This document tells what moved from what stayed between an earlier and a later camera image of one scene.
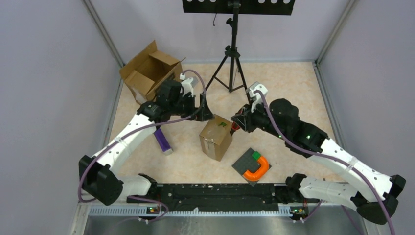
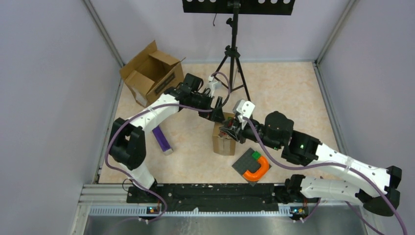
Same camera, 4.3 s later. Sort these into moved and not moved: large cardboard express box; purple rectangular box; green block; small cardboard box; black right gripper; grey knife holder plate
Moved: black right gripper; small cardboard box
Not moved: grey knife holder plate; purple rectangular box; green block; large cardboard express box
